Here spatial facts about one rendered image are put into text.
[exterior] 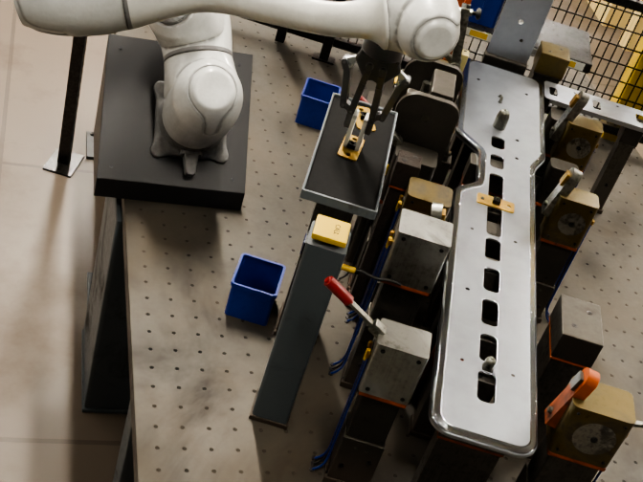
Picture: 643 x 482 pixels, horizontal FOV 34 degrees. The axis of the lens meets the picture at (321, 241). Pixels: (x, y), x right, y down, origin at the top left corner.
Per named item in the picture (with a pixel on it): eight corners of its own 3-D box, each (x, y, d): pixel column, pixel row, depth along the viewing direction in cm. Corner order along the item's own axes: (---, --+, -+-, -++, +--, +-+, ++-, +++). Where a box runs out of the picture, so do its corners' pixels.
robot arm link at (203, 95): (163, 152, 240) (180, 127, 219) (155, 75, 242) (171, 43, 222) (232, 148, 245) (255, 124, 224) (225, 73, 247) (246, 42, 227)
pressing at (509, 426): (551, 468, 172) (555, 462, 171) (420, 427, 172) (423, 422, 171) (543, 83, 283) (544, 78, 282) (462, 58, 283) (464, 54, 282)
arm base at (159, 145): (148, 173, 244) (152, 168, 239) (153, 81, 248) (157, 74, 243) (226, 180, 249) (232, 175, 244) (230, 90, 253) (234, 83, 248)
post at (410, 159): (365, 313, 236) (421, 168, 212) (344, 306, 236) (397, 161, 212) (368, 298, 240) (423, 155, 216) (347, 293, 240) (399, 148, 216)
